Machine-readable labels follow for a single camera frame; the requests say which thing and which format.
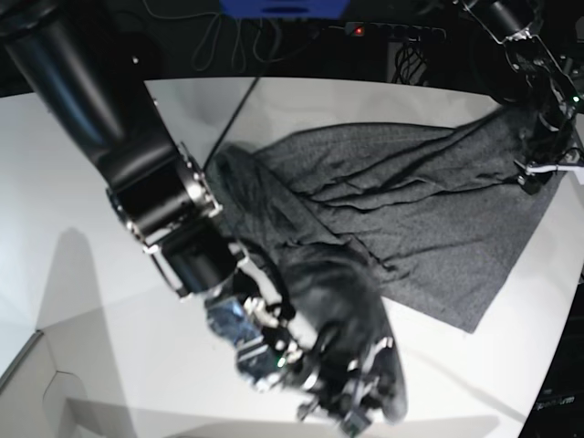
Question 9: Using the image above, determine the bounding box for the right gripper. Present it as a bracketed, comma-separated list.
[296, 336, 397, 436]

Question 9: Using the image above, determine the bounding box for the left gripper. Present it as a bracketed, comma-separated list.
[514, 147, 583, 195]

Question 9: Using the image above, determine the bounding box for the grey t-shirt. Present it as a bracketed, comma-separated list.
[213, 105, 565, 423]

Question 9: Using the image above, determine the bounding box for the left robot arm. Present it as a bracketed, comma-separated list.
[460, 1, 583, 195]

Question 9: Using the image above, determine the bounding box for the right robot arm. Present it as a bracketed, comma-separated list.
[1, 1, 407, 437]

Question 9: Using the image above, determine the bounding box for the black power strip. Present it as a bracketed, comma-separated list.
[343, 22, 447, 43]

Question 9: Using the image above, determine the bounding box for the white chair at table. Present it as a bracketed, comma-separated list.
[1, 332, 137, 437]

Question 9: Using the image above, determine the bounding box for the blue box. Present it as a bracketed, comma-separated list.
[219, 0, 349, 19]

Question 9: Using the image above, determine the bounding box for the black cable bundle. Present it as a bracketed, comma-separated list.
[387, 40, 431, 87]

